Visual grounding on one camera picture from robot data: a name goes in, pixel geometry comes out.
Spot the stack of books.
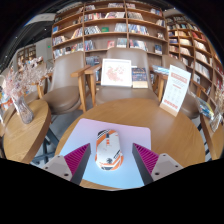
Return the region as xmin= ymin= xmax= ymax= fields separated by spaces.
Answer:
xmin=196 ymin=96 xmax=215 ymax=121

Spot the light blue book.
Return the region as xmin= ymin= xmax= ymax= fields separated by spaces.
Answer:
xmin=151 ymin=64 xmax=171 ymax=76

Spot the round wooden side table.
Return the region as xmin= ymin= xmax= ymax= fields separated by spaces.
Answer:
xmin=2 ymin=98 xmax=53 ymax=164
xmin=199 ymin=113 xmax=224 ymax=161

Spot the white orange patterned computer mouse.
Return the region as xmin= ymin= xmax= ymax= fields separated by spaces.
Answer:
xmin=94 ymin=129 xmax=125 ymax=172

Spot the dark blue book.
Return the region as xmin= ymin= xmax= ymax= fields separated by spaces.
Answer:
xmin=131 ymin=67 xmax=149 ymax=89

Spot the distant wooden bookshelf unit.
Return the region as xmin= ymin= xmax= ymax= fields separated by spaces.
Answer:
xmin=16 ymin=44 xmax=38 ymax=64

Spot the glass vase with dried flowers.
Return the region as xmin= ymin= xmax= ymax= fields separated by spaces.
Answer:
xmin=209 ymin=96 xmax=224 ymax=134
xmin=4 ymin=56 xmax=51 ymax=125

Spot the white framed floral picture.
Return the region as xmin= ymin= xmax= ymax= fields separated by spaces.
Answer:
xmin=100 ymin=58 xmax=133 ymax=88

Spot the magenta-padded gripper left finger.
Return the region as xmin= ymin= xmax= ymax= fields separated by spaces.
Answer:
xmin=40 ymin=143 xmax=92 ymax=186

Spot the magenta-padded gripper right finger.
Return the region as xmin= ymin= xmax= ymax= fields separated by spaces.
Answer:
xmin=131 ymin=143 xmax=184 ymax=186

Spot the blue pink gradient mouse pad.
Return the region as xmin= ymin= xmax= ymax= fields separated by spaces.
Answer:
xmin=59 ymin=117 xmax=152 ymax=190

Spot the brown padded wooden armchair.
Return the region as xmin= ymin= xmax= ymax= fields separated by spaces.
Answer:
xmin=41 ymin=50 xmax=91 ymax=116
xmin=79 ymin=47 xmax=164 ymax=107
xmin=151 ymin=54 xmax=209 ymax=120

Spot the white sign on wooden base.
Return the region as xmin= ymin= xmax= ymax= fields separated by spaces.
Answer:
xmin=159 ymin=64 xmax=192 ymax=117

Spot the wide wooden bookshelf unit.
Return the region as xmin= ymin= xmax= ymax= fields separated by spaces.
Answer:
xmin=49 ymin=1 xmax=168 ymax=64

